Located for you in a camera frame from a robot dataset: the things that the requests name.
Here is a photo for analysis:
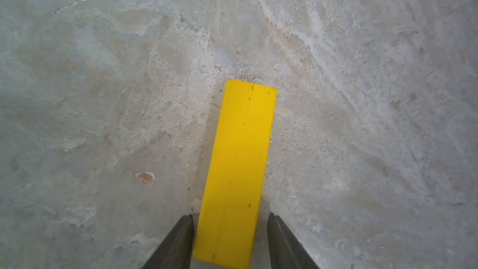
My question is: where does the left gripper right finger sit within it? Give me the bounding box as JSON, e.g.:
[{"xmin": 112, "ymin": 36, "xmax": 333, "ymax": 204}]
[{"xmin": 267, "ymin": 213, "xmax": 319, "ymax": 269}]

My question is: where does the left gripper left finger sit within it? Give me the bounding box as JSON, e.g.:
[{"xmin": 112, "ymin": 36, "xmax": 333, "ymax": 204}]
[{"xmin": 142, "ymin": 215, "xmax": 194, "ymax": 269}]

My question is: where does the yellow block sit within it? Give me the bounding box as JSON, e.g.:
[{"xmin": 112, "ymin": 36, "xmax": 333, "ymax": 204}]
[{"xmin": 192, "ymin": 79, "xmax": 277, "ymax": 269}]

